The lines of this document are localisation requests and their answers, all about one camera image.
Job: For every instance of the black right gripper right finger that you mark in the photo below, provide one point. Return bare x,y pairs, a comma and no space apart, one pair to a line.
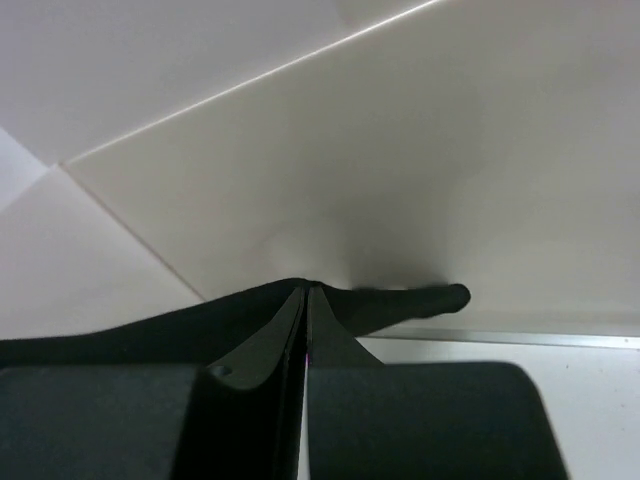
335,387

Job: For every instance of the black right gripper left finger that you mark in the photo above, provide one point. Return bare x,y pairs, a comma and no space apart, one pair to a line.
254,384

